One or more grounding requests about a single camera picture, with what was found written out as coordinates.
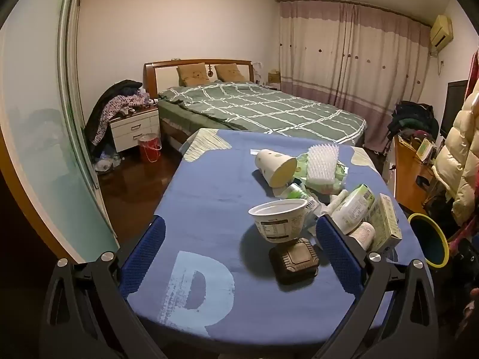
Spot frosted glass sliding door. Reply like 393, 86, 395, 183
0, 0, 120, 266

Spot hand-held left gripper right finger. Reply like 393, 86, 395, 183
314, 215, 440, 359

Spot beige pink curtain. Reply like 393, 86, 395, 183
279, 1, 431, 154

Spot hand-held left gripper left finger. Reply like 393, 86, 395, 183
39, 215, 169, 359

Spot wooden bed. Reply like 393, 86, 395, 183
143, 59, 367, 148

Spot cream air conditioner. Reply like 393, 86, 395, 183
430, 15, 454, 50

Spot brown bear pillow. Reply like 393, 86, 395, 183
214, 63, 240, 82
177, 63, 211, 86

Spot black television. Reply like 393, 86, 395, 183
439, 80, 469, 139

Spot pile of dark clothes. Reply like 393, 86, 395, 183
387, 101, 440, 146

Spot plastic bags and bottles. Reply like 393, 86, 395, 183
92, 150, 122, 174

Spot cream puffer jacket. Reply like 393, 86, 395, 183
434, 78, 479, 227

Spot white green labelled pouch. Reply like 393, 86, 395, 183
331, 184, 376, 234

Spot white green plastic packet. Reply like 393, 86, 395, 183
279, 182, 320, 214

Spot white nightstand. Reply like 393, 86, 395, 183
110, 105, 161, 153

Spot black square box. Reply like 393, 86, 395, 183
269, 237, 320, 285

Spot white plastic yogurt tub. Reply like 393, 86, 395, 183
248, 199, 308, 244

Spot yellow-rimmed dark trash bin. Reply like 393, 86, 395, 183
407, 213, 450, 270

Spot blue printed tablecloth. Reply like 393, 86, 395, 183
123, 128, 412, 348

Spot cream paper cup green dots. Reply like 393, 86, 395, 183
254, 149, 298, 188

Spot wooden desk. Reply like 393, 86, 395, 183
393, 135, 436, 215

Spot red bucket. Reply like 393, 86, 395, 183
138, 133, 162, 163

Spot white tube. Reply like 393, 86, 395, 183
325, 190, 348, 215

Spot green wet wipes packet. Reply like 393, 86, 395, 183
295, 155, 349, 195

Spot small pink-dotted paper cup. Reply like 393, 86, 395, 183
348, 221, 376, 251

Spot white bristle brush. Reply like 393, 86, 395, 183
306, 145, 337, 194

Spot green white carton box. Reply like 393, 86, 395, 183
369, 193, 403, 253

